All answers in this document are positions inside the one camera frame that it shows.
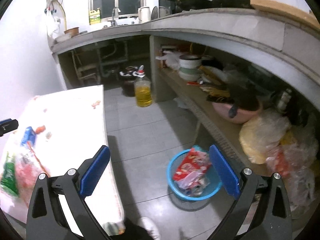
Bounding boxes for wooden cutting board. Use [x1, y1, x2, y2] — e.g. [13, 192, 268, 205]
[250, 0, 319, 29]

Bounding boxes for white sneaker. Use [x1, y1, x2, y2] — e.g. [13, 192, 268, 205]
[138, 217, 161, 240]

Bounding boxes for white plastic bag on shelf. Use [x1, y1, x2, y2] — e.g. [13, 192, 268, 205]
[155, 50, 183, 70]

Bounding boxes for blue white carton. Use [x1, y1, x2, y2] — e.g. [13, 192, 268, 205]
[21, 126, 36, 147]

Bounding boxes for green white snack packet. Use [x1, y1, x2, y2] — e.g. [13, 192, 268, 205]
[1, 152, 19, 197]

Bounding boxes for stacked white green bowls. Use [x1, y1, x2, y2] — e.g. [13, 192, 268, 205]
[178, 55, 202, 82]

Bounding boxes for red snack bag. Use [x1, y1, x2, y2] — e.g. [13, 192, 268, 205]
[172, 146, 211, 181]

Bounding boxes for pink plastic basin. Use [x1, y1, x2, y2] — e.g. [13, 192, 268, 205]
[212, 101, 263, 124]

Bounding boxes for cooking oil bottle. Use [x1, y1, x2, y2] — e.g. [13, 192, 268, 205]
[133, 65, 152, 107]

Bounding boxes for yellow green detergent jug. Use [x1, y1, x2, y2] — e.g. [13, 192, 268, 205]
[89, 8, 101, 25]

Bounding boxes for yellow plastic bag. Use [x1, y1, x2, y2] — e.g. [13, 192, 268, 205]
[239, 108, 291, 165]

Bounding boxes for blue plastic trash basket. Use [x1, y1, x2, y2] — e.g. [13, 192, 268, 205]
[167, 145, 222, 201]

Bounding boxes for white electric kettle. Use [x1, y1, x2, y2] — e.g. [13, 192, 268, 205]
[138, 7, 151, 23]

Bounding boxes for clear red plastic bag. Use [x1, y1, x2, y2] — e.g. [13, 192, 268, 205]
[266, 128, 319, 209]

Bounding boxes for black wok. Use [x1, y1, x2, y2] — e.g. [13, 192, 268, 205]
[166, 0, 213, 11]

